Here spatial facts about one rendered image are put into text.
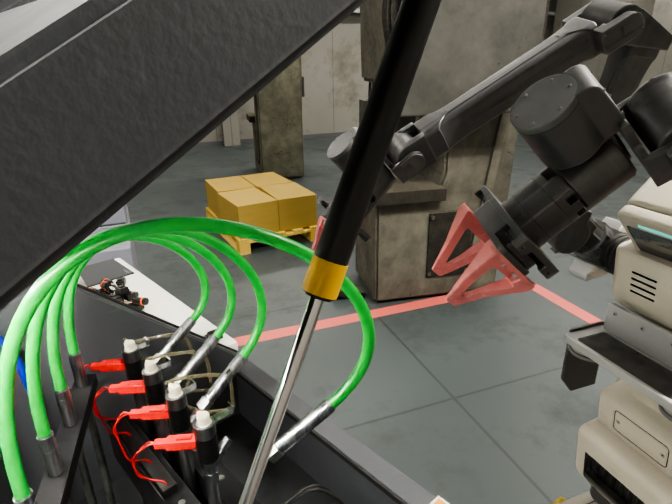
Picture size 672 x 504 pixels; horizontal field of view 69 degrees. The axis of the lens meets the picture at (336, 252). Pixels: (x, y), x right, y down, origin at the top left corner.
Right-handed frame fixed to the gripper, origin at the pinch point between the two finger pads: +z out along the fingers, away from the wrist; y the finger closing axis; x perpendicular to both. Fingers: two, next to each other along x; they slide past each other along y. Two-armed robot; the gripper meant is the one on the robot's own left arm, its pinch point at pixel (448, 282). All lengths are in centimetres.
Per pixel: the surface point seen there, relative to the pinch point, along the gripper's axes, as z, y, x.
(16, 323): 26.9, 3.9, -30.5
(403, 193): 37, -218, 116
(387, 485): 31.6, -1.4, 26.0
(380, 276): 87, -211, 147
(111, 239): 16.4, 0.8, -28.5
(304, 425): 23.3, 3.5, 0.5
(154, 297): 74, -66, -1
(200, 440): 37.4, -0.8, -4.2
